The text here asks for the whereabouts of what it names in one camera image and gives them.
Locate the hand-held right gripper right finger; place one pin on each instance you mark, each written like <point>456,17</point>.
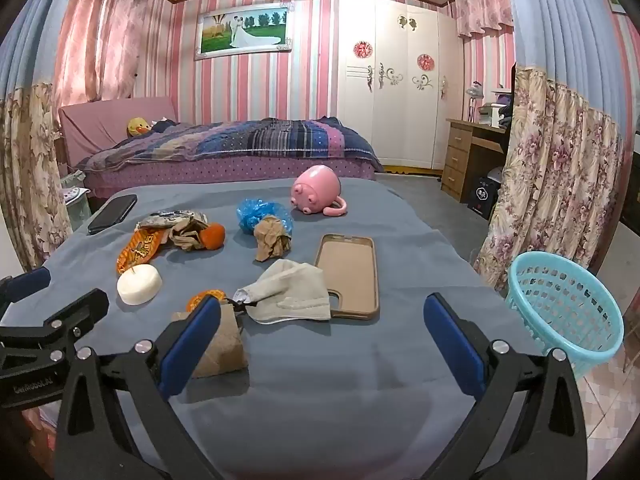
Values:
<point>452,347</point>

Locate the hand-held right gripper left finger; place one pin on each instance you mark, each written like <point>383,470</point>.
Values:
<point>192,345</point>

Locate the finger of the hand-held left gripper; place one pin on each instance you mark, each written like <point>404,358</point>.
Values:
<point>27,280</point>
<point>80,307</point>

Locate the brown cardboard tube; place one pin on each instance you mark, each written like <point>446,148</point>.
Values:
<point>225,345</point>

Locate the wide orange lid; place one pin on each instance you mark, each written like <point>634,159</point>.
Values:
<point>197,300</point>

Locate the orange snack wrapper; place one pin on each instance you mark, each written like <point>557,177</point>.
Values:
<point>140,250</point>

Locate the beige cloth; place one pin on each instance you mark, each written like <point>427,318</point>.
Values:
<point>290,292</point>

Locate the small orange cap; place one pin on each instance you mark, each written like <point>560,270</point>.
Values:
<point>216,236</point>

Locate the turquoise plastic basket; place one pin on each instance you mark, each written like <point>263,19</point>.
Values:
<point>565,305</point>

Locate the pale green chair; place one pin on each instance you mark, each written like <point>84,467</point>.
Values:
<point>75,205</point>

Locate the black smartphone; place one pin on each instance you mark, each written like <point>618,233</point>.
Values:
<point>112,214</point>

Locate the brown phone case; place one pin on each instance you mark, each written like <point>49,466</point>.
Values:
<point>347,275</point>

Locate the blue floral curtain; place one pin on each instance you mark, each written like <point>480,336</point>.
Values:
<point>30,150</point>
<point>555,160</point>

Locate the black box with white label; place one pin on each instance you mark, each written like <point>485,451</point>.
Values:
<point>482,197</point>

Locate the pink bed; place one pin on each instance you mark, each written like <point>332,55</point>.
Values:
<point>100,120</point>

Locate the yellow duck plush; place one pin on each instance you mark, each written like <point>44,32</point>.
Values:
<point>137,127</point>

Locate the wooden desk with drawers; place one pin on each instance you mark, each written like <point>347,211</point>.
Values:
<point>462,152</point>

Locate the pink pig toy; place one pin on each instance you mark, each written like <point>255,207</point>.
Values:
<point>315,187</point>

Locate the patchwork plaid blanket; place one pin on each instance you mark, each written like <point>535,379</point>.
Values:
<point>260,142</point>

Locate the white wardrobe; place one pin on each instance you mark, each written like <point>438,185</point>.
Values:
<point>395,120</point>

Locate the white box on desk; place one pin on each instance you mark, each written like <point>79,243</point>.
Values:
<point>492,115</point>

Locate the black glass cabinet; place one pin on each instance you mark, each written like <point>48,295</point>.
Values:
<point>632,185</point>

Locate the black hanging garment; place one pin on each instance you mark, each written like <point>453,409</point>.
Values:
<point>511,100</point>

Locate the desk lamp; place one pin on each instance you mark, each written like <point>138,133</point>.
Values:
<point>474,92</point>

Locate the pink window curtain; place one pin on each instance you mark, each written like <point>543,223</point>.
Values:
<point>110,35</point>

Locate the red round paper decoration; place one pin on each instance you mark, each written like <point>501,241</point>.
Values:
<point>362,50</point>
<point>426,62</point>

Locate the pink floral curtain valance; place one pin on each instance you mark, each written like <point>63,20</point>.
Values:
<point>482,7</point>

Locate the framed wedding wall picture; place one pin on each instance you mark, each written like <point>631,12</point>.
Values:
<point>240,30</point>

